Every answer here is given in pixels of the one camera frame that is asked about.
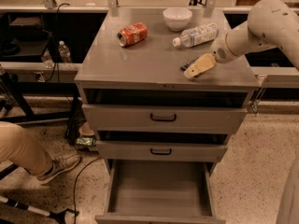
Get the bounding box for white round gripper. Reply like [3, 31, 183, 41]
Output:
[184, 36, 235, 78]

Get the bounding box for white ceramic bowl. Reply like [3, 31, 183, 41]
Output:
[163, 7, 192, 31]

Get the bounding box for person leg beige trousers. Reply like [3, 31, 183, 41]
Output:
[0, 121, 53, 176]

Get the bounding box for small water bottle background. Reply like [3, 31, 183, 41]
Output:
[58, 41, 72, 63]

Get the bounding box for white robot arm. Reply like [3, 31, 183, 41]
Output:
[184, 0, 299, 224]

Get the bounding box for green packet on floor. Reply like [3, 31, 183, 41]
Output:
[75, 136, 96, 151]

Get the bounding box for black table frame left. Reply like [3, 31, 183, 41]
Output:
[0, 63, 76, 124]

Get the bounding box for grey metal drawer cabinet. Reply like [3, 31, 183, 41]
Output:
[74, 7, 261, 175]

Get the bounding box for grey sneaker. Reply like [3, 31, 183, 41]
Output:
[37, 154, 80, 185]

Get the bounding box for grey middle drawer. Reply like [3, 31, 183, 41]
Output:
[96, 141, 227, 162]

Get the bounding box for black floor cable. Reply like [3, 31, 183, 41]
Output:
[72, 156, 102, 224]

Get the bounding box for grey open bottom drawer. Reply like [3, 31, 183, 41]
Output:
[95, 161, 226, 224]

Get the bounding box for clear plastic water bottle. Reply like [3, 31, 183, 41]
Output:
[172, 22, 218, 48]

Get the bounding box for black white striped pole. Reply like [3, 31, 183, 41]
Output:
[0, 196, 79, 224]

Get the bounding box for grey top drawer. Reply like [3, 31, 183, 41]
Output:
[82, 105, 247, 134]

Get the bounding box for red soda can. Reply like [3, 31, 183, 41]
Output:
[117, 22, 148, 47]

